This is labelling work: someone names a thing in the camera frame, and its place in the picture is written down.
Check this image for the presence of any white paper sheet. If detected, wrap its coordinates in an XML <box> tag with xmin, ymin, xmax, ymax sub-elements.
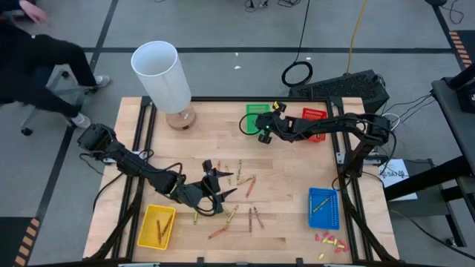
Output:
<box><xmin>377</xmin><ymin>158</ymin><xmax>419</xmax><ymax>202</ymax></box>

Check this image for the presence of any yellow plastic basket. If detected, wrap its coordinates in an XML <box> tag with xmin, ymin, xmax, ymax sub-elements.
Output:
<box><xmin>136</xmin><ymin>203</ymin><xmax>177</xmax><ymax>251</ymax></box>

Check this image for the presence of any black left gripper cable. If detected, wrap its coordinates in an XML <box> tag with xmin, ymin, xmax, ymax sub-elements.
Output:
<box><xmin>192</xmin><ymin>177</ymin><xmax>223</xmax><ymax>217</ymax></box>

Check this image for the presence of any black coiled cable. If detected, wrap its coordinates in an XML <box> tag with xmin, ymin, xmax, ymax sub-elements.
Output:
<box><xmin>281</xmin><ymin>0</ymin><xmax>314</xmax><ymax>88</ymax></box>

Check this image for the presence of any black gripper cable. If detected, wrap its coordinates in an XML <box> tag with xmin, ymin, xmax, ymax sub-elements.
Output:
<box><xmin>192</xmin><ymin>177</ymin><xmax>223</xmax><ymax>217</ymax></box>
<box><xmin>238</xmin><ymin>112</ymin><xmax>261</xmax><ymax>136</ymax></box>

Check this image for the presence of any black side table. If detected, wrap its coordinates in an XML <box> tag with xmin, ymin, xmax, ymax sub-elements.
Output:
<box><xmin>384</xmin><ymin>62</ymin><xmax>475</xmax><ymax>249</ymax></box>

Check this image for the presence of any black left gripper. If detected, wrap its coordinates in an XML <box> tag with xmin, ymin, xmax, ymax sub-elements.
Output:
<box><xmin>176</xmin><ymin>159</ymin><xmax>238</xmax><ymax>208</ymax></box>

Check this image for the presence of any person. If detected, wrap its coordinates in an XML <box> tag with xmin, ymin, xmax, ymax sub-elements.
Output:
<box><xmin>0</xmin><ymin>0</ymin><xmax>112</xmax><ymax>129</ymax></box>

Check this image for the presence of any white shade wooden base lamp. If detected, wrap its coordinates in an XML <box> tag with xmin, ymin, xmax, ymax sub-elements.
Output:
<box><xmin>130</xmin><ymin>40</ymin><xmax>197</xmax><ymax>131</ymax></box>

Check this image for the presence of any black power cable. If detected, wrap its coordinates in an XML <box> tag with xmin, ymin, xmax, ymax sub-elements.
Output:
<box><xmin>92</xmin><ymin>172</ymin><xmax>125</xmax><ymax>212</ymax></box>

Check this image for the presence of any red plastic basket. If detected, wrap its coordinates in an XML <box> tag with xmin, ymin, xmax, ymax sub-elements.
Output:
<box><xmin>301</xmin><ymin>107</ymin><xmax>329</xmax><ymax>143</ymax></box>

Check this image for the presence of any green plastic basket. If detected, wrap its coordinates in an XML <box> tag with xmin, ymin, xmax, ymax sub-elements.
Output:
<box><xmin>245</xmin><ymin>103</ymin><xmax>272</xmax><ymax>135</ymax></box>

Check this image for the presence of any blue plastic basket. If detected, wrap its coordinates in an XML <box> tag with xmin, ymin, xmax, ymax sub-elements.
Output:
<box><xmin>308</xmin><ymin>187</ymin><xmax>341</xmax><ymax>231</ymax></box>

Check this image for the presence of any black perforated computer case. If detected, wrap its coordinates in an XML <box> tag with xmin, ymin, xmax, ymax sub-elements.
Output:
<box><xmin>288</xmin><ymin>69</ymin><xmax>390</xmax><ymax>119</ymax></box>

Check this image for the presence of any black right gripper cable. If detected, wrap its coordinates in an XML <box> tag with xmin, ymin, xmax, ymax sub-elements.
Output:
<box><xmin>238</xmin><ymin>112</ymin><xmax>261</xmax><ymax>136</ymax></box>

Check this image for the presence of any grey base office chair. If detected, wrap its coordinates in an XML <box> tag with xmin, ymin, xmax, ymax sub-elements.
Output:
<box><xmin>20</xmin><ymin>66</ymin><xmax>99</xmax><ymax>136</ymax></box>

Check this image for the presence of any yellow cable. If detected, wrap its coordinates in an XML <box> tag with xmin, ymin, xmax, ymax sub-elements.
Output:
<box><xmin>345</xmin><ymin>0</ymin><xmax>369</xmax><ymax>75</ymax></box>

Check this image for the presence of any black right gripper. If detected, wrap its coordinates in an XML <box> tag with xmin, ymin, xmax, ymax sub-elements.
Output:
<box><xmin>255</xmin><ymin>101</ymin><xmax>298</xmax><ymax>144</ymax></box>

